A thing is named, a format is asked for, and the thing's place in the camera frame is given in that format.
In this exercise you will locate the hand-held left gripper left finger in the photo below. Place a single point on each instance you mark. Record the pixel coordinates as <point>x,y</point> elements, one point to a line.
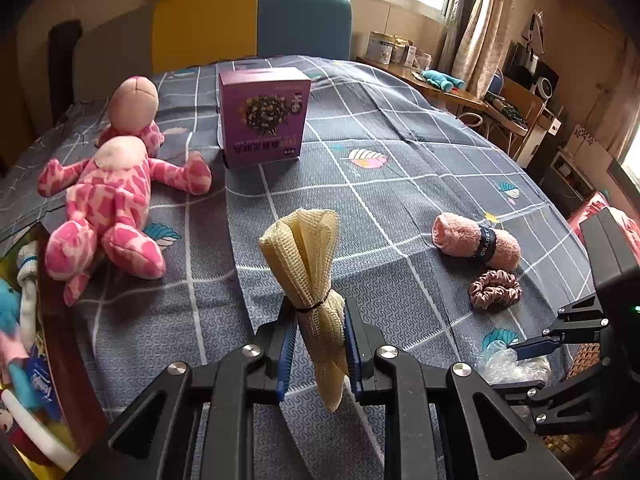
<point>285,360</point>

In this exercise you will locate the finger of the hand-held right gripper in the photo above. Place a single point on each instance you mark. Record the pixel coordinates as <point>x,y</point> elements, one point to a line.
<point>575,405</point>
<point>532,347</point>

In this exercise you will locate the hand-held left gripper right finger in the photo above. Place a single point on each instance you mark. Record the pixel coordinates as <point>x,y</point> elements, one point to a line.
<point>353,360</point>

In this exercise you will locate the clear plastic bag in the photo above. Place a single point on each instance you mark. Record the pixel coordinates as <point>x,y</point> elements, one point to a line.
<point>505,367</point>

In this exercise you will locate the yellow mesh cloth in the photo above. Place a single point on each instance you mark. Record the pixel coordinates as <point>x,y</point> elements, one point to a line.
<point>305,250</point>

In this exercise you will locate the gold tin box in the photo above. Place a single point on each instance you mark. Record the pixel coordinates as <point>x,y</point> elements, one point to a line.
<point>65,360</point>

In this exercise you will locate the blue teddy bear pink dress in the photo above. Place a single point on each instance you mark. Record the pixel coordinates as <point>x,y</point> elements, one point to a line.
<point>12,310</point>

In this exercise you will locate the pink scrunchie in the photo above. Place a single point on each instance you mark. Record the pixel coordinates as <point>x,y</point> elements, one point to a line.
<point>495,289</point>

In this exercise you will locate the pink pillow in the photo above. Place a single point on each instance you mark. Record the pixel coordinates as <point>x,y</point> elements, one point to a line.
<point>590,210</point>

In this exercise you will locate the pink rolled towel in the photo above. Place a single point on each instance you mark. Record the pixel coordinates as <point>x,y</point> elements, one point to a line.
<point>455,235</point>

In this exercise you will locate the grey checked bed sheet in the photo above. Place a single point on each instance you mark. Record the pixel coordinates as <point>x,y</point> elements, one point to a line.
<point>400,170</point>

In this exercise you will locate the wooden chair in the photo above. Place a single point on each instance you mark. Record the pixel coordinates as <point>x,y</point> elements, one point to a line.
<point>520,110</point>

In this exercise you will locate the pink spotted giraffe plush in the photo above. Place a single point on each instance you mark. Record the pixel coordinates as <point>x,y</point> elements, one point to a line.
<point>115,195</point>

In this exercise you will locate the blue tissue packet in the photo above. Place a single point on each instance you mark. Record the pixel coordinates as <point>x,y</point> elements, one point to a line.
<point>44,385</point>

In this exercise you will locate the purple cardboard box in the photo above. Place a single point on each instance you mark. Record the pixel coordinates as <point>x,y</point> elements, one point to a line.
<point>262,115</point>

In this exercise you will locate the white sock blue stripe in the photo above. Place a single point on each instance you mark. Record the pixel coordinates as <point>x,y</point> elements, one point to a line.
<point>27,280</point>

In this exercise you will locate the teal plush toy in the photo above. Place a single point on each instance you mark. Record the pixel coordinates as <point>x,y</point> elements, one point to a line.
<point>440,80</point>

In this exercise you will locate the wooden desk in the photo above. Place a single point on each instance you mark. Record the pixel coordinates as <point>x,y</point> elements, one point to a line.
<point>400,75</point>

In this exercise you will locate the group of tins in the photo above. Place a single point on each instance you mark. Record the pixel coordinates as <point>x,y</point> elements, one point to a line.
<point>390,50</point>

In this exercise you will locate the beige curtain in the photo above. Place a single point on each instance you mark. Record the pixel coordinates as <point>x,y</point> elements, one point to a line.
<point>480,25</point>

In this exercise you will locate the grey yellow blue headboard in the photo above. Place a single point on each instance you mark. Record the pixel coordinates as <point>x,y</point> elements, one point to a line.
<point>250,25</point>

